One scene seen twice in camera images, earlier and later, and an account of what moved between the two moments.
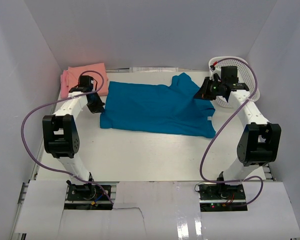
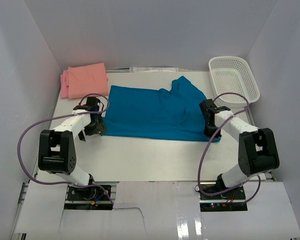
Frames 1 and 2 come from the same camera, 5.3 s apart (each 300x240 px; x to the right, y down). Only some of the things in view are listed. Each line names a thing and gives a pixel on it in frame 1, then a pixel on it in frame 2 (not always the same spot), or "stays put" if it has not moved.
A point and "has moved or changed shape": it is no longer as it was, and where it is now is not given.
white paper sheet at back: x=154 y=69 stays put
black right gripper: x=203 y=93 to x=209 y=135
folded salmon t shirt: x=97 y=71 stays put
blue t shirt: x=171 y=108 has moved or changed shape
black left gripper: x=98 y=108 to x=100 y=127
